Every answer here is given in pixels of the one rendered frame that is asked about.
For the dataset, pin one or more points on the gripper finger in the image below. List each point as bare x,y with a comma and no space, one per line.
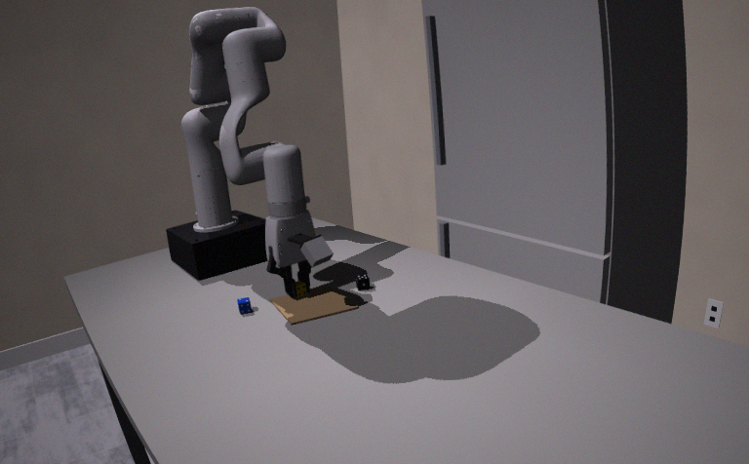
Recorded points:
303,273
289,282

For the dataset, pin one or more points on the tan flat square mat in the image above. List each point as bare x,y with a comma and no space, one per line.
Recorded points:
318,303

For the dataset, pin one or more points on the blue die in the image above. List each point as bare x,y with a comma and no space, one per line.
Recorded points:
244,305

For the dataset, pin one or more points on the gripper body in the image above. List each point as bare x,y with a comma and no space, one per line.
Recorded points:
277,232

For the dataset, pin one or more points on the yellow die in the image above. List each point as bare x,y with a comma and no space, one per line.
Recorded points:
300,288

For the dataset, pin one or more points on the black die with white pips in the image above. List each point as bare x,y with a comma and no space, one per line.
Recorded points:
363,282

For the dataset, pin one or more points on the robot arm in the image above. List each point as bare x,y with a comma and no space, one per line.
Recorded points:
244,53

